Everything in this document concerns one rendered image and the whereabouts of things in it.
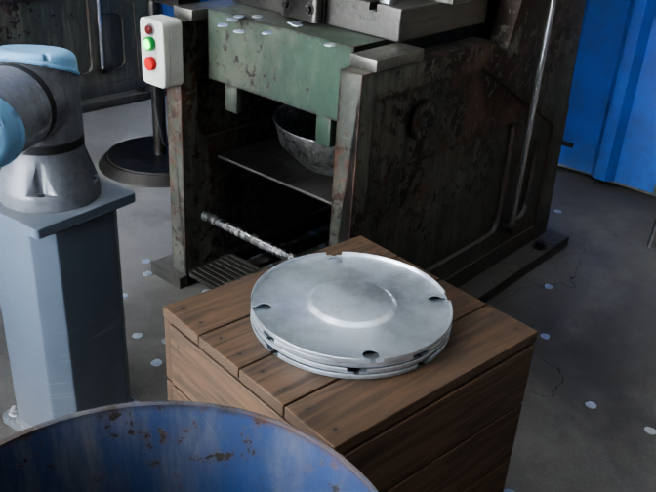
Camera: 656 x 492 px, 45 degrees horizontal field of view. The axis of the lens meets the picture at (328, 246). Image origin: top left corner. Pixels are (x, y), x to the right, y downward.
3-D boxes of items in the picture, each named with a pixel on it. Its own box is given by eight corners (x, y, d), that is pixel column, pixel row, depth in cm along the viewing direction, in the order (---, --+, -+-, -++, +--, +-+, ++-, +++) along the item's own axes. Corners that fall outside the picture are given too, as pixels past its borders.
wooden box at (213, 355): (319, 644, 107) (335, 448, 90) (170, 483, 131) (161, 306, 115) (501, 506, 131) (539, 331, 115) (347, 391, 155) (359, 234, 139)
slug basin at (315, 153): (354, 204, 160) (358, 158, 155) (240, 157, 179) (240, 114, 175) (448, 163, 183) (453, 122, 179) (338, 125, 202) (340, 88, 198)
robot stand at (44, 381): (66, 468, 133) (35, 230, 112) (1, 421, 142) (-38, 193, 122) (149, 413, 147) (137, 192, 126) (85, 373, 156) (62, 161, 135)
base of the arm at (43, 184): (39, 223, 114) (30, 159, 110) (-21, 193, 122) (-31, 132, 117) (120, 192, 125) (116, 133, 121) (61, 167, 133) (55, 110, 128)
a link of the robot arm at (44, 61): (99, 125, 124) (91, 38, 117) (57, 154, 112) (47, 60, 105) (27, 116, 125) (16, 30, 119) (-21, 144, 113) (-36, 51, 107)
